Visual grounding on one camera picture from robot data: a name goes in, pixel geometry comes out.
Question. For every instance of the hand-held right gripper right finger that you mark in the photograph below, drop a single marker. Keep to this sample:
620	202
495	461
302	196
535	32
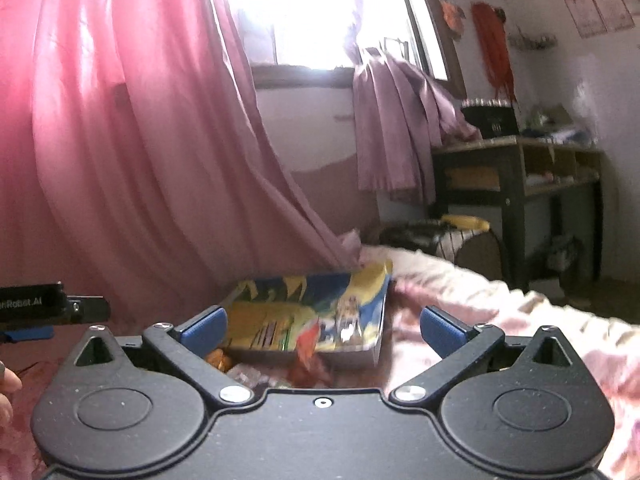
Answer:
441	332

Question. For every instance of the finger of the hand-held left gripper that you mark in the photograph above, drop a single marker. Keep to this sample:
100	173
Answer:
90	309
27	334

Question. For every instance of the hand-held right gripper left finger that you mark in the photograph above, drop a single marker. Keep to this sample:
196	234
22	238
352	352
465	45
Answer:
205	331

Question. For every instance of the person's left hand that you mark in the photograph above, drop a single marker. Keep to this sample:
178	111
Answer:
7	390

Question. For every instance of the orange snack packet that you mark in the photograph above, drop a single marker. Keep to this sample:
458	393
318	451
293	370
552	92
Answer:
218	359

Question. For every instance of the pink floral blanket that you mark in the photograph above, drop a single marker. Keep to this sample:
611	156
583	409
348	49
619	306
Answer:
500	305

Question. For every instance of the striped bag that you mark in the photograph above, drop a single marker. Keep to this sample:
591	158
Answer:
450	245

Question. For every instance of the red snack packet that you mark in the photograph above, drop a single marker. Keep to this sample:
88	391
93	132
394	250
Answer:
306	347

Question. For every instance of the yellow plastic bag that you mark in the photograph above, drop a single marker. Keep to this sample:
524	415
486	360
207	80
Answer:
465	221

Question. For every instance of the pink curtain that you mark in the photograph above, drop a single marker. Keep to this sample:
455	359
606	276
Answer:
125	135

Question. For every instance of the wooden desk with shelves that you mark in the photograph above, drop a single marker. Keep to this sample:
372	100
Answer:
510	160

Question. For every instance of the tied mauve curtain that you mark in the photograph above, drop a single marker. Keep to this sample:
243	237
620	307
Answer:
390	125

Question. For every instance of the black box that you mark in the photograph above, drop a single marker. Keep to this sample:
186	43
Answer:
490	119

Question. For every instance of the pile of papers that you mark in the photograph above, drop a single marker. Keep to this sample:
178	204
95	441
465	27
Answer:
555	127

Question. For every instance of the orange hanging tassel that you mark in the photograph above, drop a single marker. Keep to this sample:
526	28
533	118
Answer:
495	45

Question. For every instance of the window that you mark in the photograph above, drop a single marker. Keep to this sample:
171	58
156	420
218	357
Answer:
300	10

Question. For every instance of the orange wall decoration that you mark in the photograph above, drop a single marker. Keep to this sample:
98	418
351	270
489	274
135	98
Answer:
454	20

